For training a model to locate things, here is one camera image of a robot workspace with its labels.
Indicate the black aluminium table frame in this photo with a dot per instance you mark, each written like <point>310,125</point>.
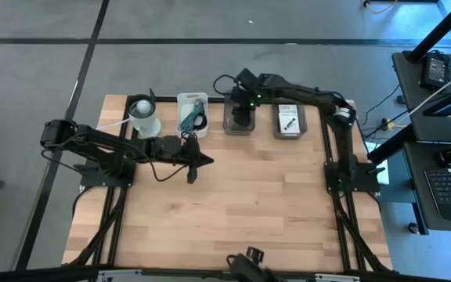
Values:
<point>343,235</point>

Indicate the black desk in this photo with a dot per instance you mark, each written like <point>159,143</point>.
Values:
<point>409,98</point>

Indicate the black power adapter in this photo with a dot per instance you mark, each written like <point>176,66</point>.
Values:
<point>435,70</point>

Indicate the dark translucent plastic bin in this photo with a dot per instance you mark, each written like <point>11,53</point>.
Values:
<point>229,127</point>
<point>274,133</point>

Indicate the black crossbar with silver brackets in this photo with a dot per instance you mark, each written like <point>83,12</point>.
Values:
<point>53,274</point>

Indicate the white card with black print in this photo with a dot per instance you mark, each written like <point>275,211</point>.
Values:
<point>289,123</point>

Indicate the black diagonal pole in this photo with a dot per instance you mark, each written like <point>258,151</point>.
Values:
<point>441,29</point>

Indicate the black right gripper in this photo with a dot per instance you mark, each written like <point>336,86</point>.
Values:
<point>245,94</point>

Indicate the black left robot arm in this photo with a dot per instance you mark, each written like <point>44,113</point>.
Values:
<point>92,141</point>

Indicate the white plastic bin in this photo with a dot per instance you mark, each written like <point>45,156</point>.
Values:
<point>186,107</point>

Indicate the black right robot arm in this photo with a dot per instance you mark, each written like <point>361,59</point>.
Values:
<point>319,100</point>

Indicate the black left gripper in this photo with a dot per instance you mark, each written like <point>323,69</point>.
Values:
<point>191,156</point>

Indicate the yellow power plug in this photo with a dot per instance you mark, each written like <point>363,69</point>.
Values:
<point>387,124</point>

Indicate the black caster wheel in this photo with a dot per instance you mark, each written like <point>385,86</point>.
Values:
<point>413,228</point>

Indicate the white thin rod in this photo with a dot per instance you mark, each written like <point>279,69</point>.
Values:
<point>441,91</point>

